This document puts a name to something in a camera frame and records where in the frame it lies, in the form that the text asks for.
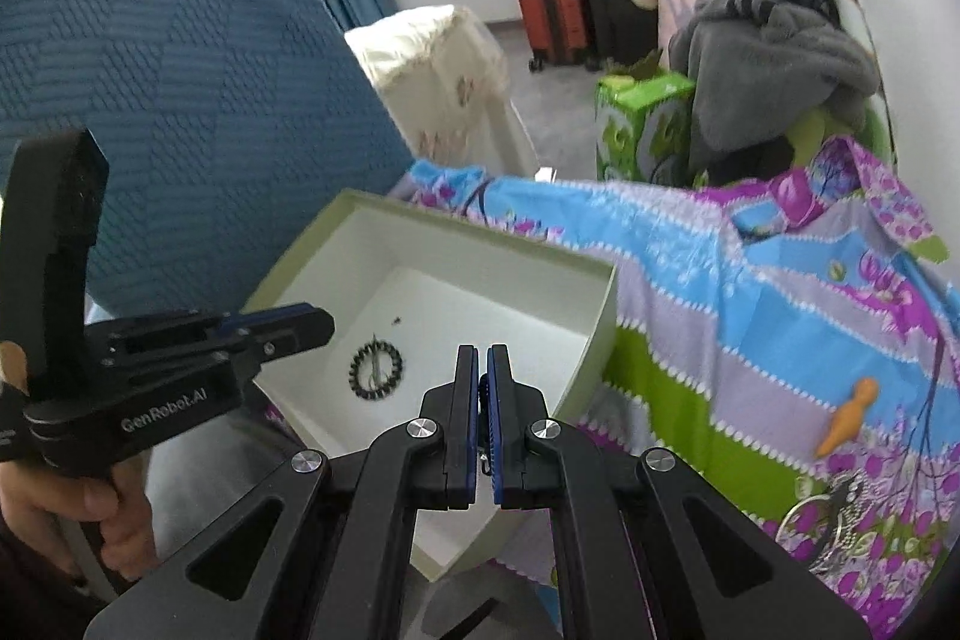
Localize green plastic stool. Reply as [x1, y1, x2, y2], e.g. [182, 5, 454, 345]
[780, 100, 893, 161]

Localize grey fleece blanket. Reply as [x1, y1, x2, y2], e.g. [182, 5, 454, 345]
[667, 0, 878, 169]

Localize orange carrot hair clip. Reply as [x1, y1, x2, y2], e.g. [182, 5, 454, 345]
[817, 377, 880, 459]

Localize red suitcase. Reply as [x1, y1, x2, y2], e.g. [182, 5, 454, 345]
[510, 0, 601, 75]

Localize silver bangles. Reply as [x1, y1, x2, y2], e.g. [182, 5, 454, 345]
[776, 471, 875, 570]

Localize floral striped bed sheet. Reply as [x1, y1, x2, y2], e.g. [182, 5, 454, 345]
[262, 136, 960, 640]

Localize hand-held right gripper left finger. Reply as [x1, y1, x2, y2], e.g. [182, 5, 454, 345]
[82, 344, 481, 640]

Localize green cardboard carton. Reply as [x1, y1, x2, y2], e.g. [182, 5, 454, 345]
[595, 51, 698, 187]

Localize person's left hand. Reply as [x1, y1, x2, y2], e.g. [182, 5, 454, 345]
[0, 340, 160, 582]

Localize blue quilted chair back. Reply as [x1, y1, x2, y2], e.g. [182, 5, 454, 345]
[0, 0, 417, 319]

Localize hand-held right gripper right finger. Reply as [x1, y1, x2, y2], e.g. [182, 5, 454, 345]
[486, 344, 875, 640]

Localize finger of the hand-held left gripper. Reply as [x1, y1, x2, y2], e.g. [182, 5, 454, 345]
[214, 308, 336, 378]
[217, 302, 320, 330]

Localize green gift box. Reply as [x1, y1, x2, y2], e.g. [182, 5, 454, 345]
[244, 190, 620, 585]

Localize black beaded bracelet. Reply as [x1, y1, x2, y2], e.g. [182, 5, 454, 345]
[347, 340, 406, 399]

